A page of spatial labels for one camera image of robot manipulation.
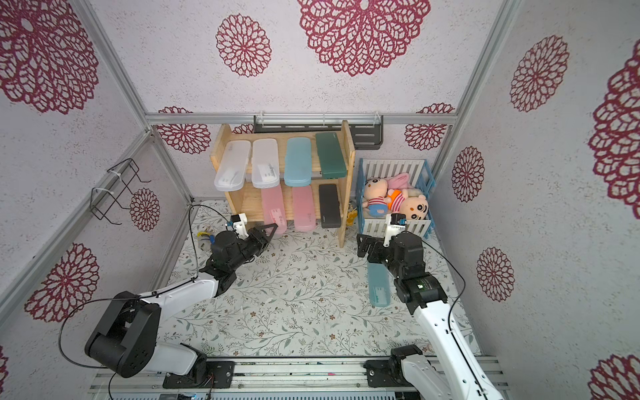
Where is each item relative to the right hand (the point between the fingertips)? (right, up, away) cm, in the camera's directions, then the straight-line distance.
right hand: (374, 240), depth 76 cm
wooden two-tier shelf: (-43, +14, +17) cm, 49 cm away
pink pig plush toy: (+20, +24, +36) cm, 47 cm away
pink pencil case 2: (-22, +10, +12) cm, 27 cm away
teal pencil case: (+6, -18, +17) cm, 25 cm away
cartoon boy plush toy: (+22, +11, +24) cm, 35 cm away
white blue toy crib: (+5, +18, +30) cm, 35 cm away
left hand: (-30, +4, +7) cm, 31 cm away
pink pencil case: (-32, +10, +10) cm, 35 cm away
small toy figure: (-63, -2, +24) cm, 67 cm away
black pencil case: (-13, +11, +13) cm, 21 cm away
